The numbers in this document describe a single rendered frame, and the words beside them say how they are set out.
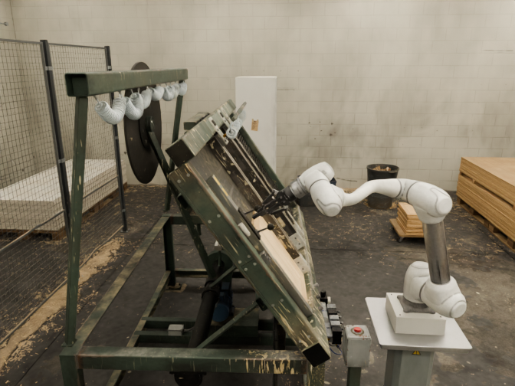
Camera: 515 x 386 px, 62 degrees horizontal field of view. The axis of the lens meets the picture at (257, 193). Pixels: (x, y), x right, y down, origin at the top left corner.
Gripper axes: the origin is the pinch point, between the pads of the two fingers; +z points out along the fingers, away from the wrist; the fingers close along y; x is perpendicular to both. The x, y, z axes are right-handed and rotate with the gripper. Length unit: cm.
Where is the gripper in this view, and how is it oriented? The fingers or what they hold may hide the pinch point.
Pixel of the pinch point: (258, 214)
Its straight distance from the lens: 209.0
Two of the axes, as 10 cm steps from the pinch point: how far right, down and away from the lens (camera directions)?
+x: 0.4, -2.9, 9.5
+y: 5.7, 7.9, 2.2
